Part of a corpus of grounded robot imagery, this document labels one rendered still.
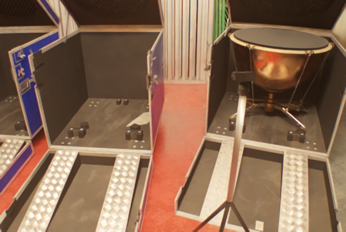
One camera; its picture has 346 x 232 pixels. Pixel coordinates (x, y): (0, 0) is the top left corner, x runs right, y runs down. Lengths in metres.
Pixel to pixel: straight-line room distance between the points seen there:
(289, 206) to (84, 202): 1.42
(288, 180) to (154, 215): 1.00
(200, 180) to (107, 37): 1.69
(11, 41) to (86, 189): 1.94
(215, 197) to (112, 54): 1.78
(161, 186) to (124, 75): 1.35
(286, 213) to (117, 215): 1.12
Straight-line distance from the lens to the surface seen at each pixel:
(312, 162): 2.52
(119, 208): 1.97
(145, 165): 2.31
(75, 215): 2.07
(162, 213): 2.01
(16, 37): 3.41
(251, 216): 2.03
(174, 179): 2.26
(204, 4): 3.83
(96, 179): 2.29
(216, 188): 2.10
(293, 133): 2.56
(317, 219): 2.15
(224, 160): 2.27
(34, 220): 2.09
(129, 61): 2.98
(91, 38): 3.03
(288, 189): 2.18
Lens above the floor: 1.49
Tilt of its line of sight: 26 degrees down
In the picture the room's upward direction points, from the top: straight up
